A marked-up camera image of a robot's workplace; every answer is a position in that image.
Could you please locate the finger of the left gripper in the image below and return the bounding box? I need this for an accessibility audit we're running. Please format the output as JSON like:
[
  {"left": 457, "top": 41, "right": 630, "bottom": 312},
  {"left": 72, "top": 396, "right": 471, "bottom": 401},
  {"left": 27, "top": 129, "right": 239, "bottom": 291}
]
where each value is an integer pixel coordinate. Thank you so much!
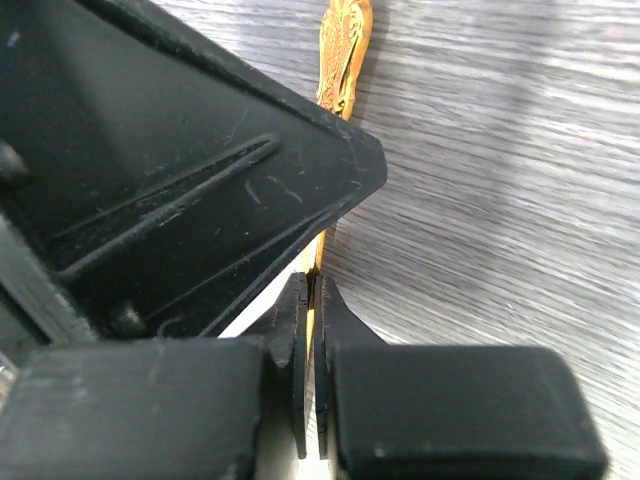
[{"left": 1, "top": 1, "right": 387, "bottom": 343}]

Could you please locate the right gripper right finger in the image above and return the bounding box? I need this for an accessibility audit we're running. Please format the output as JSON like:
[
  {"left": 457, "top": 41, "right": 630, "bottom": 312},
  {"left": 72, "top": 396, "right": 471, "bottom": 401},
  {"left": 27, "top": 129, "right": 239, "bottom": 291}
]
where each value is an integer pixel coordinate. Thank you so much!
[{"left": 313, "top": 277, "right": 609, "bottom": 479}]

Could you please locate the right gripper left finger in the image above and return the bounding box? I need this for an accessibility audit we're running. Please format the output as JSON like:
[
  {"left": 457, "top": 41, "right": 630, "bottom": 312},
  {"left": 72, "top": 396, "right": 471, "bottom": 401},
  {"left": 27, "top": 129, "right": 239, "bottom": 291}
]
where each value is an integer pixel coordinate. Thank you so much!
[{"left": 1, "top": 273, "right": 307, "bottom": 479}]

